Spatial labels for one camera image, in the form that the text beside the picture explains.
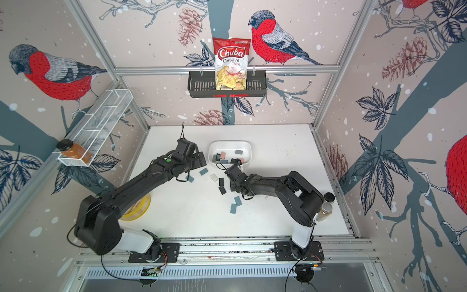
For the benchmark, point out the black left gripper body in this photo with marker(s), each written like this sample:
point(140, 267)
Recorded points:
point(195, 162)

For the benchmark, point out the black wire wall basket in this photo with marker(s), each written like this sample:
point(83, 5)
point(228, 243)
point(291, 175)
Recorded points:
point(210, 85)

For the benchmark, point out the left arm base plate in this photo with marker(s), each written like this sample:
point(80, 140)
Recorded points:
point(158, 253)

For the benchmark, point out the Chuba cassava chips bag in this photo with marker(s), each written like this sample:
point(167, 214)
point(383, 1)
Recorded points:
point(231, 63)

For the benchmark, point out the clear acrylic wall shelf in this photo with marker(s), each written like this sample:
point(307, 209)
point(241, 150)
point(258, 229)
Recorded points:
point(97, 126)

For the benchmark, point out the white eraser left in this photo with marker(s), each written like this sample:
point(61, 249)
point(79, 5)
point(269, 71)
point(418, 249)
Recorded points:
point(213, 177)

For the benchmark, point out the right circuit board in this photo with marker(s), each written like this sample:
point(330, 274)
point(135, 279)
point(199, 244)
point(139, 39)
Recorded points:
point(309, 267)

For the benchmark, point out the bottle with black cap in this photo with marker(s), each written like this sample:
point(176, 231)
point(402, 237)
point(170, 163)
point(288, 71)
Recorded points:
point(329, 197)

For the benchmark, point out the bottle with brown liquid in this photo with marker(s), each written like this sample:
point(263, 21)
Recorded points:
point(326, 210)

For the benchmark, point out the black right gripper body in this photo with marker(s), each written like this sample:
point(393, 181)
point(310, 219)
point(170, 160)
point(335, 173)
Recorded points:
point(233, 187)

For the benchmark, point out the left circuit board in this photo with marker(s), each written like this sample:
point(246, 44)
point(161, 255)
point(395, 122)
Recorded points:
point(151, 272)

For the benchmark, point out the circuit board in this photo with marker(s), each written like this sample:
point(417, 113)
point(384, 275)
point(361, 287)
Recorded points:
point(309, 267)
point(151, 272)

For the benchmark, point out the orange spice jar black lid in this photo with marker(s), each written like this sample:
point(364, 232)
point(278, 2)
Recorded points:
point(74, 150)

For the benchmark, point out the white storage box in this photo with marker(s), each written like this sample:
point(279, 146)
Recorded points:
point(229, 148)

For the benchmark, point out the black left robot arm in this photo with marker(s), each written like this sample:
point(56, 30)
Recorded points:
point(97, 224)

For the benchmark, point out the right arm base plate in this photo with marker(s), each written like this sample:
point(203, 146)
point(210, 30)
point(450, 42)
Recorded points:
point(289, 251)

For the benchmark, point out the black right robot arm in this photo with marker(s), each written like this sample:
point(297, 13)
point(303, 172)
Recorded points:
point(301, 200)

